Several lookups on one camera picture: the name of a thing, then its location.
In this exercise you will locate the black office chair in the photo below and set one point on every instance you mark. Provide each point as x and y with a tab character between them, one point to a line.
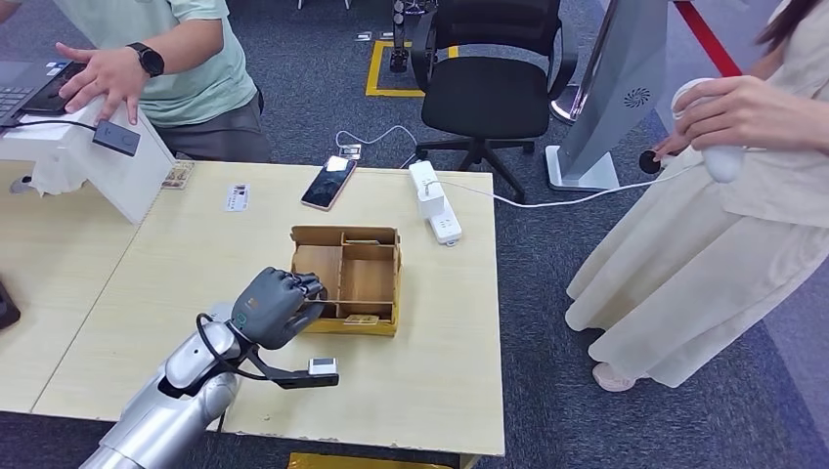
486	97

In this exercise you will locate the person's right forearm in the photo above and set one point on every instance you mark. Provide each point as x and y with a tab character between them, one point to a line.
769	61

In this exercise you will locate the white photo ID card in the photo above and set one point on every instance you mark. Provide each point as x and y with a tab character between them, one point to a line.
237	198

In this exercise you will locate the pink smartphone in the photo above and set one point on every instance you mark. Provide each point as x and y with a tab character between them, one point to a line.
328	184

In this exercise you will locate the controller with black end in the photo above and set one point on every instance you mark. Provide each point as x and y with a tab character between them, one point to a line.
649	162

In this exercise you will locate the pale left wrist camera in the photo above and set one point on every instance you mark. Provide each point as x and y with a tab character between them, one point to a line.
322	367

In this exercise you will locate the black flat device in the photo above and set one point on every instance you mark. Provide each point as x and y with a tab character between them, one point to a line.
6	311

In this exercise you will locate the white power strip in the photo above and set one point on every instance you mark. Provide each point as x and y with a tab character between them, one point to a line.
438	207

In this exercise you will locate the dark laptop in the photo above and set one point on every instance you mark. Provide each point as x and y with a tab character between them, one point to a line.
16	87

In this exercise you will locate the person's left forearm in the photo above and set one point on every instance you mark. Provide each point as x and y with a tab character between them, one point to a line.
822	132
194	45

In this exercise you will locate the black small dongle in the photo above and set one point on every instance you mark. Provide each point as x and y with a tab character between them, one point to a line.
116	138

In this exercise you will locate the black camera bracket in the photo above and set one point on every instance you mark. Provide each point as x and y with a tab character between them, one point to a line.
291	380

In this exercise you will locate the grey kiosk display stand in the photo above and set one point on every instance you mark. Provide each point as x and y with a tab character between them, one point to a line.
615	97

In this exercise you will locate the white handheld controller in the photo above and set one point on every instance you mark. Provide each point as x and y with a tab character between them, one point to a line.
722	165

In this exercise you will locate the person's left hand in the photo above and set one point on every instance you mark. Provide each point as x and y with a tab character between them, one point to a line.
113	72
745	116

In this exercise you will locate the white sloped stand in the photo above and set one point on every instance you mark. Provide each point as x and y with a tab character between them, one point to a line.
123	184

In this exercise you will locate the person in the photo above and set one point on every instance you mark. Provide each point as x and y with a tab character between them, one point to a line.
201	77
680	291

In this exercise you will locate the dark small card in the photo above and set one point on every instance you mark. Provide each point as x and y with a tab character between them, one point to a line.
362	243

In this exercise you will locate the person's pale shoe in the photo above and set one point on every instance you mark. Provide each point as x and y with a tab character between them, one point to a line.
612	379

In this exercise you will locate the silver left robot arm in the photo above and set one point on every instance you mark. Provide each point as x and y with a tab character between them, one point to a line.
168	408

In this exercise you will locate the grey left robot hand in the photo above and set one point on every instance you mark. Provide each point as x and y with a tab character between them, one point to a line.
275	307

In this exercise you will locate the black wristwatch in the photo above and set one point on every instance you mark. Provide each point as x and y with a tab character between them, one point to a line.
149	59

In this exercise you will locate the wooden compartment box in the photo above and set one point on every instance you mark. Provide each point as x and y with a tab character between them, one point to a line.
369	278

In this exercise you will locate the person's right hand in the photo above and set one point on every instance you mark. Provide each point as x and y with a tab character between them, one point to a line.
670	145

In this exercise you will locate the black smartphone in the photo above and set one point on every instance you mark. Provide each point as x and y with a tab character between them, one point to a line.
45	100

